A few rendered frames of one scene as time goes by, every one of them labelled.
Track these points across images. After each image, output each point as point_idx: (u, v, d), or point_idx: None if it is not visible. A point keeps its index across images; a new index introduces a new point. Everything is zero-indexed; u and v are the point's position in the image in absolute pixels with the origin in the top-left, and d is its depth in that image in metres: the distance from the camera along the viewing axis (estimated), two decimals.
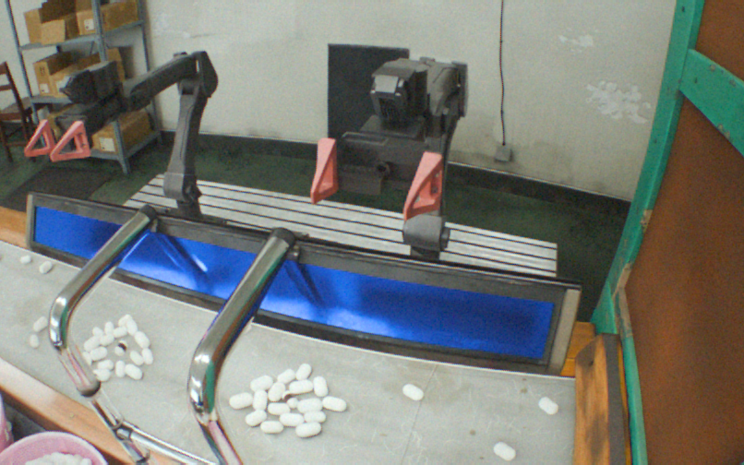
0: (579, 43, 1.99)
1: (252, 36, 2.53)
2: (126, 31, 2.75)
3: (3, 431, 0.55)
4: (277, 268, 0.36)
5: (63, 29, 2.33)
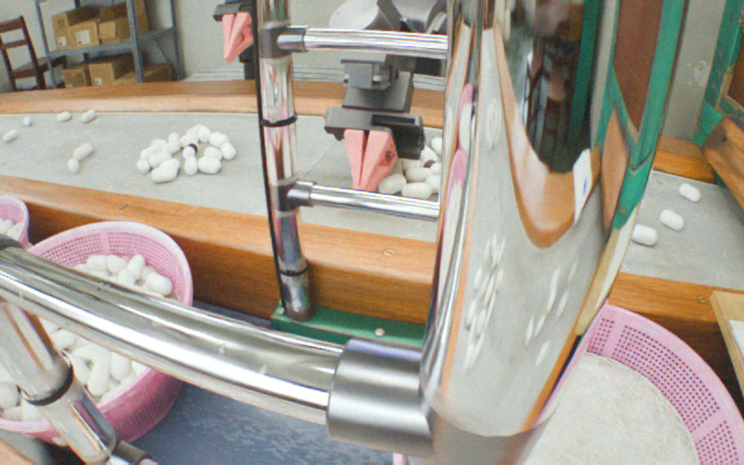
0: None
1: None
2: None
3: (24, 244, 0.46)
4: None
5: None
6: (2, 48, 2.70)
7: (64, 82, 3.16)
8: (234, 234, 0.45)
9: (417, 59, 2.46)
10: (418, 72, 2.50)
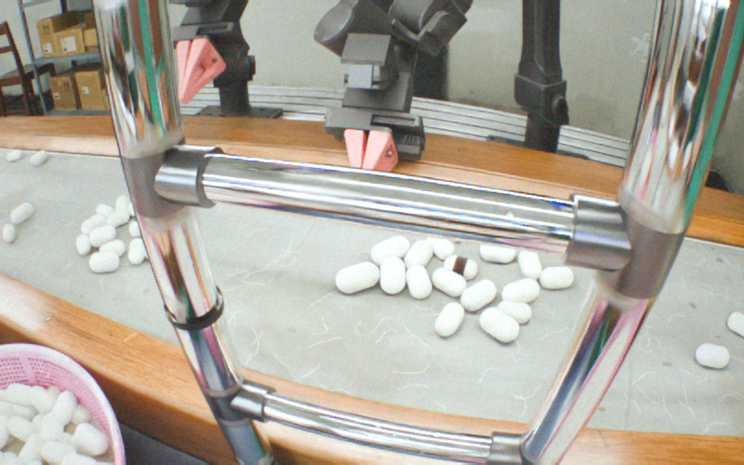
0: None
1: None
2: None
3: None
4: None
5: None
6: None
7: (52, 89, 3.01)
8: (179, 388, 0.30)
9: (419, 68, 2.32)
10: (420, 82, 2.35)
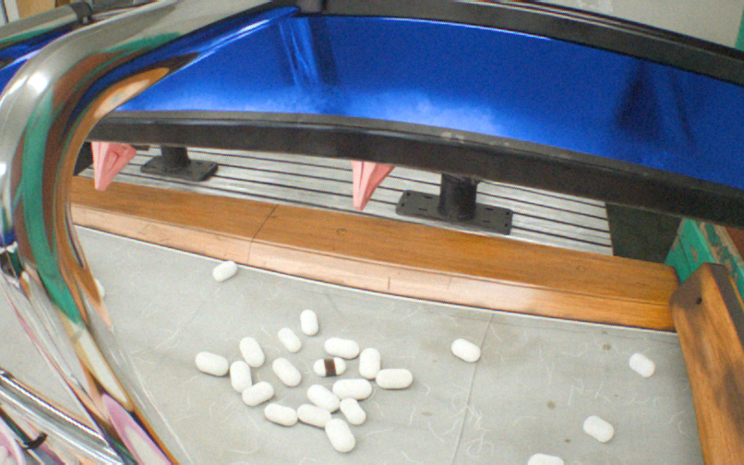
0: (597, 8, 1.79)
1: None
2: (121, 5, 2.54)
3: None
4: None
5: (53, 0, 2.13)
6: None
7: None
8: (74, 452, 0.34)
9: None
10: None
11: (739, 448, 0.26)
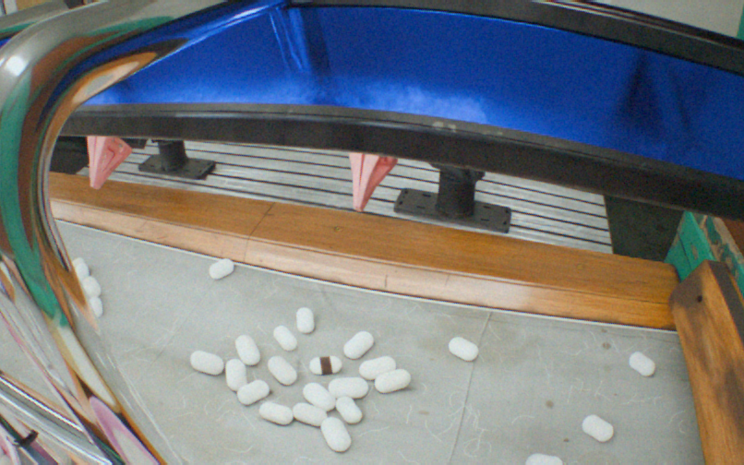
0: None
1: None
2: None
3: None
4: None
5: None
6: None
7: None
8: (68, 450, 0.33)
9: None
10: None
11: (740, 448, 0.26)
